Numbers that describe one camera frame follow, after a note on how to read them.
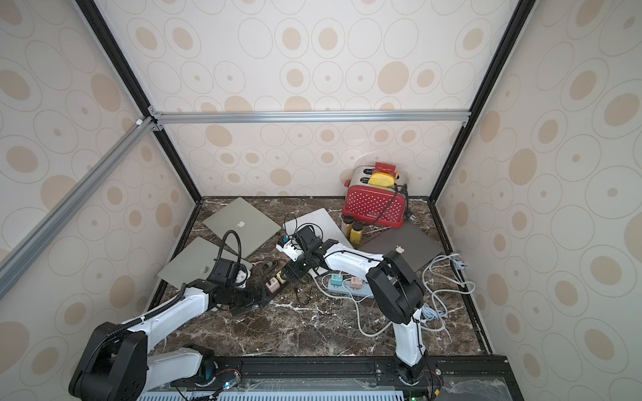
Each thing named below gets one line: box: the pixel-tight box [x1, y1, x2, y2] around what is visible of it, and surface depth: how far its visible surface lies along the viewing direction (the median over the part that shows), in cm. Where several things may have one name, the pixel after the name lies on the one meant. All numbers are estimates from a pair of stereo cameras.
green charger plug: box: [330, 274, 344, 287], surface depth 87 cm
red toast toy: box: [371, 162, 398, 177], surface depth 104 cm
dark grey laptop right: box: [358, 221, 445, 273], surface depth 108 cm
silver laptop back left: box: [202, 197, 282, 259], surface depth 113 cm
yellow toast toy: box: [367, 172, 396, 187], surface depth 102 cm
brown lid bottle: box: [341, 214, 356, 240], surface depth 102 cm
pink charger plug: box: [264, 277, 281, 294], surface depth 87 cm
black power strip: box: [230, 258, 290, 317], surface depth 81 cm
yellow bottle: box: [349, 221, 364, 249], surface depth 100 cm
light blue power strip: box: [327, 280, 375, 299], surface depth 89 cm
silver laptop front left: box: [157, 236, 254, 289], surface depth 104 cm
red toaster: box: [341, 165, 407, 229], surface depth 104 cm
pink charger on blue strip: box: [349, 276, 363, 291], surface depth 87 cm
